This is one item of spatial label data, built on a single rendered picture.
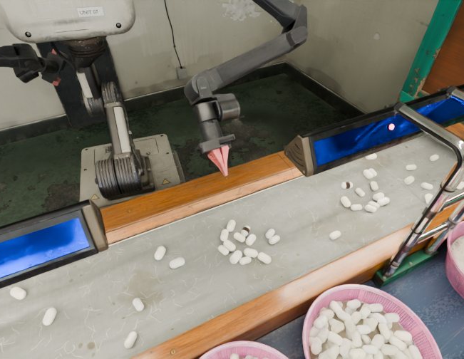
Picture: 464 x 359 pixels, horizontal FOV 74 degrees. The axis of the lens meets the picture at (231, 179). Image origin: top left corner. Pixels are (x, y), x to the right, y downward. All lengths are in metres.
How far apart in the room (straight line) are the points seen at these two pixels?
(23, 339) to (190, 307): 0.35
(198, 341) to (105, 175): 0.57
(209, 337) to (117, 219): 0.40
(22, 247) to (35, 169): 2.04
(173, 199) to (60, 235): 0.48
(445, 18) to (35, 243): 1.26
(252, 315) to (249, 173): 0.44
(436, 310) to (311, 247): 0.33
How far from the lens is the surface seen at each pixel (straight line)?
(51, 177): 2.39
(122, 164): 1.02
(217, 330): 0.71
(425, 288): 0.98
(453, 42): 1.31
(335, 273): 0.80
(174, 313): 0.76
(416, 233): 0.76
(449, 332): 0.95
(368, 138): 0.65
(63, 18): 0.99
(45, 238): 0.49
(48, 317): 0.82
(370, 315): 0.82
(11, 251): 0.50
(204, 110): 0.84
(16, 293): 0.89
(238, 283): 0.78
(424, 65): 1.35
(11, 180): 2.51
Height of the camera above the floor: 1.43
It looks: 44 degrees down
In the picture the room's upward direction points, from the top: straight up
